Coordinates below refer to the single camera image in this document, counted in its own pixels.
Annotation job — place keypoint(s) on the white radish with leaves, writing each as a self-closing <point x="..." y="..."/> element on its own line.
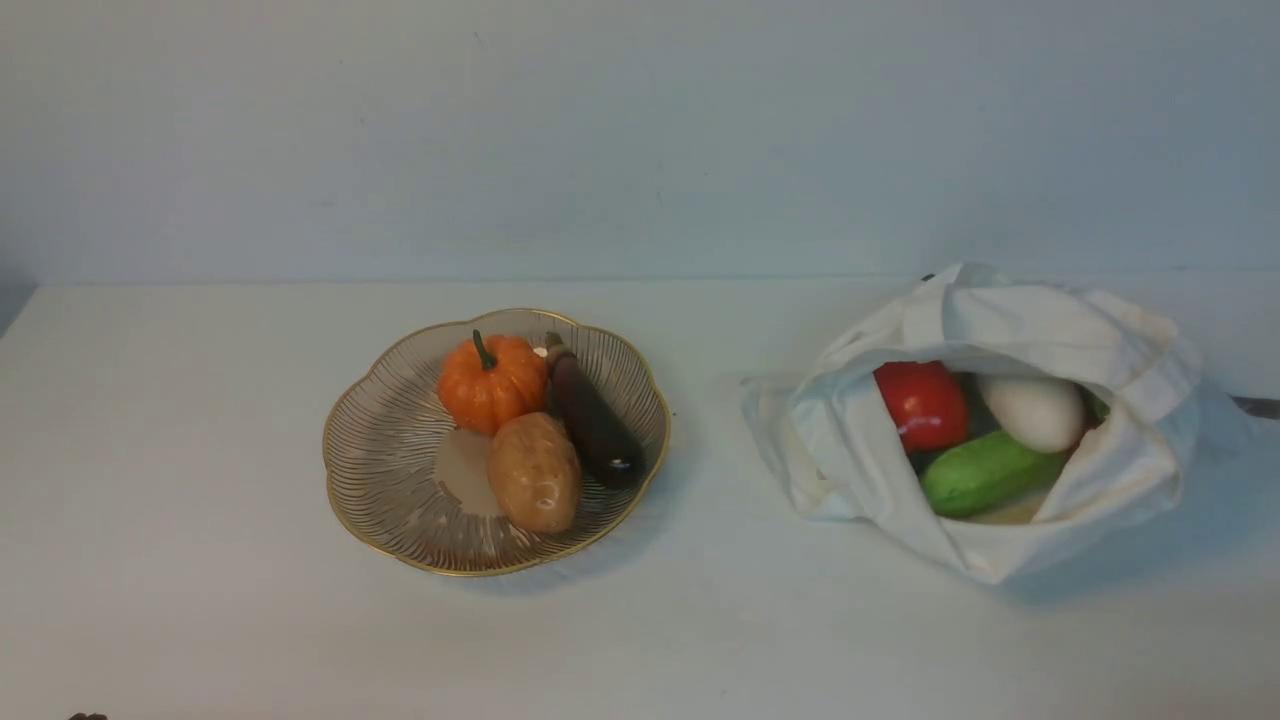
<point x="1044" y="414"/>

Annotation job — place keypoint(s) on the white cloth bag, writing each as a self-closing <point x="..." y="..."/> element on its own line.
<point x="830" y="445"/>

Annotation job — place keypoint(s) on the dark purple eggplant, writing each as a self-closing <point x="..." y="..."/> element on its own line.
<point x="607" y="449"/>

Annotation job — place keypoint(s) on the brown potato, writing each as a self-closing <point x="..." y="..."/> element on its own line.
<point x="535" y="474"/>

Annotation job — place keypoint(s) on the orange mini pumpkin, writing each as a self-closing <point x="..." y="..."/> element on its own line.
<point x="487" y="381"/>

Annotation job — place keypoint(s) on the red tomato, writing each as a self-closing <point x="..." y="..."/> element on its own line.
<point x="926" y="403"/>

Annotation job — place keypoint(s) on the green cucumber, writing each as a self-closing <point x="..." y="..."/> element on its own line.
<point x="986" y="473"/>

